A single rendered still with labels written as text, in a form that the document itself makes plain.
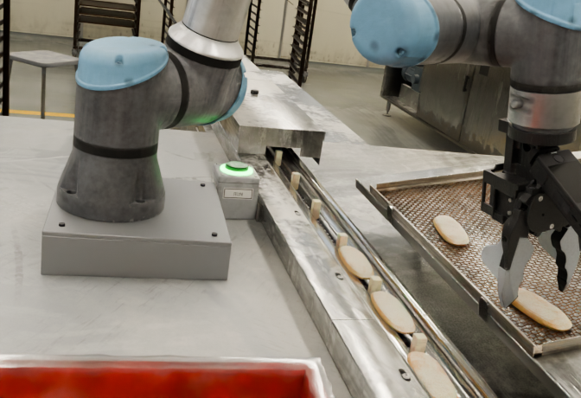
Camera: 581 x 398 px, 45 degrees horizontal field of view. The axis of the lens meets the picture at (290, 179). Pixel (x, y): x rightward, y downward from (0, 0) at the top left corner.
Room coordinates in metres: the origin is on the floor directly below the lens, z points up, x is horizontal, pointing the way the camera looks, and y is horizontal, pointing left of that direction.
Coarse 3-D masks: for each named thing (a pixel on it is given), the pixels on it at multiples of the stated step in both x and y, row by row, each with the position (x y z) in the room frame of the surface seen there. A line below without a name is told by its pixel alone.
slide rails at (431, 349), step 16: (272, 160) 1.36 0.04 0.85; (288, 160) 1.38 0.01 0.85; (304, 192) 1.20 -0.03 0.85; (304, 208) 1.11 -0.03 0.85; (336, 224) 1.05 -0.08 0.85; (352, 240) 1.00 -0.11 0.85; (336, 256) 0.93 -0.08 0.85; (384, 288) 0.85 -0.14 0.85; (368, 304) 0.79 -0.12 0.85; (416, 320) 0.77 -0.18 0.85; (432, 352) 0.70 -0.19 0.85; (448, 368) 0.67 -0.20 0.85; (464, 384) 0.64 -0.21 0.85
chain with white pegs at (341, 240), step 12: (168, 12) 3.93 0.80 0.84; (276, 156) 1.36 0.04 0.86; (288, 180) 1.28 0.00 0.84; (312, 204) 1.10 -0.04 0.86; (324, 228) 1.06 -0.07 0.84; (336, 240) 0.97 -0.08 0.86; (372, 276) 0.83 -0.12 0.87; (372, 288) 0.82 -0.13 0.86; (420, 336) 0.70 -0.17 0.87; (408, 348) 0.72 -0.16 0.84; (420, 348) 0.69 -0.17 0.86
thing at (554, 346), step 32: (416, 192) 1.13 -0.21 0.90; (448, 192) 1.12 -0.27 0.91; (416, 224) 1.00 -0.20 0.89; (480, 224) 0.99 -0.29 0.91; (448, 256) 0.89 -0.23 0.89; (544, 256) 0.89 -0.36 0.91; (544, 288) 0.80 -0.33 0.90; (576, 288) 0.80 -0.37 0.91; (512, 320) 0.73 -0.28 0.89; (576, 320) 0.73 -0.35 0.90; (544, 352) 0.66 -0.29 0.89
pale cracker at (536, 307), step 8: (520, 288) 0.79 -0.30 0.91; (520, 296) 0.76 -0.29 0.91; (528, 296) 0.76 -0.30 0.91; (536, 296) 0.76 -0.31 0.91; (512, 304) 0.76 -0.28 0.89; (520, 304) 0.75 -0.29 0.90; (528, 304) 0.75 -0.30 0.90; (536, 304) 0.75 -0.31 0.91; (544, 304) 0.74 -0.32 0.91; (528, 312) 0.73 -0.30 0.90; (536, 312) 0.73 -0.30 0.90; (544, 312) 0.73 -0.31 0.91; (552, 312) 0.73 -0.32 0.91; (560, 312) 0.73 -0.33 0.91; (536, 320) 0.72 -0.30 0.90; (544, 320) 0.72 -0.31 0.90; (552, 320) 0.71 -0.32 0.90; (560, 320) 0.71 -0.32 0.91; (568, 320) 0.72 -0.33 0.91; (552, 328) 0.71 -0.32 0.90; (560, 328) 0.70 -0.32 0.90; (568, 328) 0.70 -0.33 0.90
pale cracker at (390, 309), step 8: (376, 296) 0.80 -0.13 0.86; (384, 296) 0.80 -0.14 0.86; (392, 296) 0.81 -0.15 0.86; (376, 304) 0.79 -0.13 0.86; (384, 304) 0.78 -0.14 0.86; (392, 304) 0.78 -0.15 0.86; (400, 304) 0.79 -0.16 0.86; (384, 312) 0.76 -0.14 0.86; (392, 312) 0.76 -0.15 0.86; (400, 312) 0.76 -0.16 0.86; (384, 320) 0.76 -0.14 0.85; (392, 320) 0.75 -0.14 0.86; (400, 320) 0.75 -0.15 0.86; (408, 320) 0.75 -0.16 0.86; (392, 328) 0.74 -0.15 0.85; (400, 328) 0.73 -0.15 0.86; (408, 328) 0.74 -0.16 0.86
